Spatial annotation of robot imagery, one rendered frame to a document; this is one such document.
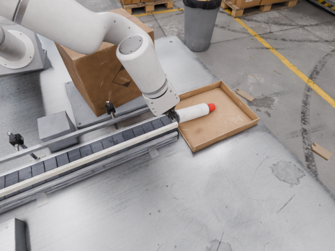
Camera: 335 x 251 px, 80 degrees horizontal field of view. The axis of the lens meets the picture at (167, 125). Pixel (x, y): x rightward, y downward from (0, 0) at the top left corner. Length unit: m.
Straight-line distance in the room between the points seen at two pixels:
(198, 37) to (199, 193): 2.22
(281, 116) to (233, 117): 1.37
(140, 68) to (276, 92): 2.07
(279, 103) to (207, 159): 1.68
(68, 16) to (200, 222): 0.61
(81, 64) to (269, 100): 1.95
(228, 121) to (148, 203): 0.45
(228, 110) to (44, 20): 0.71
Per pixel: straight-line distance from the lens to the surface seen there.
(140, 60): 0.48
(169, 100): 0.64
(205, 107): 0.82
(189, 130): 0.80
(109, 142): 0.74
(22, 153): 0.73
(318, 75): 2.95
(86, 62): 0.72
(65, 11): 0.45
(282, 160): 0.84
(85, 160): 0.69
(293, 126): 2.19
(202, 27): 2.63
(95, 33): 0.46
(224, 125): 0.85
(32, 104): 1.08
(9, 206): 0.82
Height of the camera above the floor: 1.48
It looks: 52 degrees down
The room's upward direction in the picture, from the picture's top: straight up
